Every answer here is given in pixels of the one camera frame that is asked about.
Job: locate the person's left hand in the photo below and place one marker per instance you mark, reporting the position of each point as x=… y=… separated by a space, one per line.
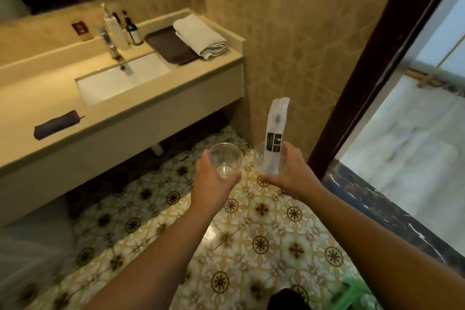
x=210 y=185

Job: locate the person's right hand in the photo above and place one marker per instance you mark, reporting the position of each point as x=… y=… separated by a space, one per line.
x=296 y=175

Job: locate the person's right thumb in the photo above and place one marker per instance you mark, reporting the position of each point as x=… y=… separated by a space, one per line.
x=287 y=157

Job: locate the person's left thumb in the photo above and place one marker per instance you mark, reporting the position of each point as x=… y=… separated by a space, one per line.
x=207 y=162

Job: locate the clear glass cup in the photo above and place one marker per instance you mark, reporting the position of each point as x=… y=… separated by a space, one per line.
x=262 y=160
x=225 y=160

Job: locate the white toothbrush packet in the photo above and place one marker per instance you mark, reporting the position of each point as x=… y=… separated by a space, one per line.
x=275 y=131

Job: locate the person's right forearm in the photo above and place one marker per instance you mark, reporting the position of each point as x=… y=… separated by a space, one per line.
x=392 y=259

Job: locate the person's left forearm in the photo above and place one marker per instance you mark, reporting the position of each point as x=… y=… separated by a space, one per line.
x=156 y=259

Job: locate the white drain pipe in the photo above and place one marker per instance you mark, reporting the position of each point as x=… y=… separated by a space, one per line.
x=157 y=149

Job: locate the beige vanity counter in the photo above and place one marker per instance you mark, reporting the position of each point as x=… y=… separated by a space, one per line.
x=109 y=102

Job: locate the white rectangular sink basin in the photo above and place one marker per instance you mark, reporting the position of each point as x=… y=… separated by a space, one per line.
x=121 y=79

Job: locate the dark brown tray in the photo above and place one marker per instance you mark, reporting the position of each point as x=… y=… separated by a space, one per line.
x=169 y=46

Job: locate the white folded towel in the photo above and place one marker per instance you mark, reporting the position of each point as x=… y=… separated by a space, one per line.
x=199 y=36

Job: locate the person's dark trouser leg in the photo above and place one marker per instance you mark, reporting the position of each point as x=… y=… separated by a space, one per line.
x=287 y=299

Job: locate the chrome sink faucet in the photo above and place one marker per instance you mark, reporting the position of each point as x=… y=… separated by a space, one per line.
x=110 y=48

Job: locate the dark glass pump bottle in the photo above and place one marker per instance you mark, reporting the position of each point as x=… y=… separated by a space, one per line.
x=133 y=32

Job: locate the green plastic object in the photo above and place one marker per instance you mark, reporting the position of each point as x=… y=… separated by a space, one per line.
x=354 y=295

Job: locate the dark purple pouch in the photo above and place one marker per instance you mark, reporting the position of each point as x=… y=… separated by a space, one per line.
x=58 y=125

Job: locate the white pump dispenser bottle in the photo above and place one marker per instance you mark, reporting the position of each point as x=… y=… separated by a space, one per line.
x=115 y=32

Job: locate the small dark red box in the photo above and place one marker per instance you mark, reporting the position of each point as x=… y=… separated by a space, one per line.
x=80 y=27

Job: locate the dark brown door frame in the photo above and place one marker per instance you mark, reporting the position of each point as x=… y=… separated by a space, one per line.
x=381 y=59

